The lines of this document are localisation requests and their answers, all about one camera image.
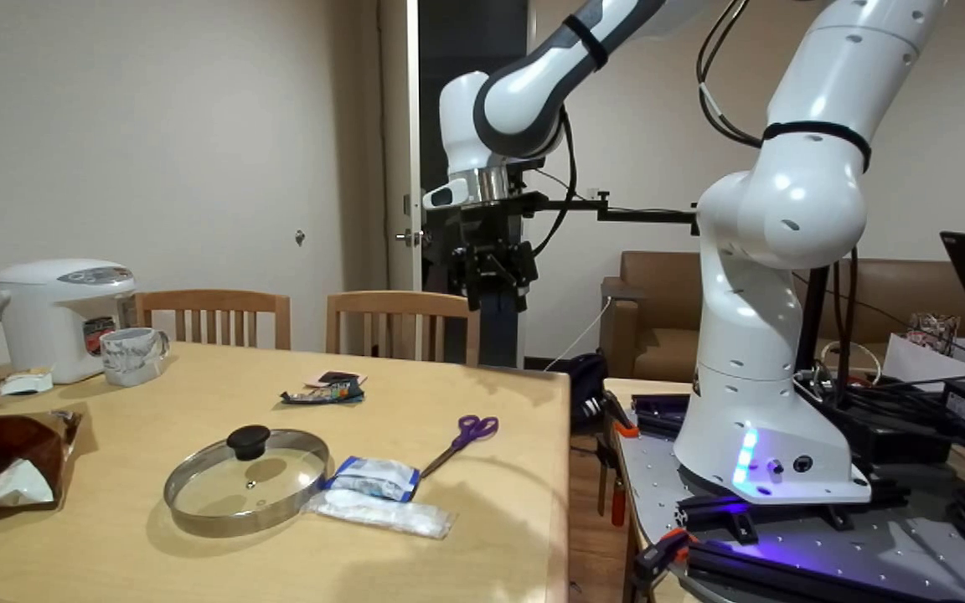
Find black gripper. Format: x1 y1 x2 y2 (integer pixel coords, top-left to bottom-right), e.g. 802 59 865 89
451 205 540 317

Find purple handled scissors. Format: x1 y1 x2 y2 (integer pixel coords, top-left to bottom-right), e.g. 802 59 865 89
420 413 501 483

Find glass pot lid black knob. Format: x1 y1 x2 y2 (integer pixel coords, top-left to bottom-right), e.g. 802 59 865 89
159 422 334 538

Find wooden slat chair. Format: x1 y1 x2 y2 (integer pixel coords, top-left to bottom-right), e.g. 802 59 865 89
127 286 293 352
322 286 484 367

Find brown sofa chair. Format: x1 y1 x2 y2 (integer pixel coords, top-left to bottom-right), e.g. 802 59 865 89
599 248 708 382
844 256 965 352

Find dark blue snack wrapper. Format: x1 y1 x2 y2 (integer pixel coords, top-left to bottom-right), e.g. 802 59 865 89
278 377 367 407

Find white door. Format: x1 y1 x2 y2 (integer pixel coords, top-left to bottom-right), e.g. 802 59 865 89
374 0 427 295

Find white blue plastic packet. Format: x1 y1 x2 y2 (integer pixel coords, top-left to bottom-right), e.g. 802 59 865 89
325 451 425 506

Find clear plastic packet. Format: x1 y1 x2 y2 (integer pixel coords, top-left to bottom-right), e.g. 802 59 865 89
305 485 458 543

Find black stand pole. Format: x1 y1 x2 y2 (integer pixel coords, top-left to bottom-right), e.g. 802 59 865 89
795 250 862 388

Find black controller box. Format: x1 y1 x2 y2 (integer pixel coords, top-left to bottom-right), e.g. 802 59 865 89
804 371 955 467

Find white paper sheet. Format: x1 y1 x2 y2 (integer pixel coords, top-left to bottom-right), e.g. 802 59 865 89
878 327 965 394

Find white crumpled napkin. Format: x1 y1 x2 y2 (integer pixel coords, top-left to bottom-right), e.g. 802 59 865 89
0 367 58 403

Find brown chip bag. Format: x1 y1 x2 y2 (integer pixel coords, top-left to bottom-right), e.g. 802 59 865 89
0 403 96 509

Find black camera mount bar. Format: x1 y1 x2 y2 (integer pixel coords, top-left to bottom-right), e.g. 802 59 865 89
526 187 699 236

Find orange handled black clamp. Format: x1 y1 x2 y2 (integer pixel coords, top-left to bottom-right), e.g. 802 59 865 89
597 388 643 528
629 524 698 585

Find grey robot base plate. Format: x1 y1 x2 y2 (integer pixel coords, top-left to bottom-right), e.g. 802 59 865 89
613 427 965 603

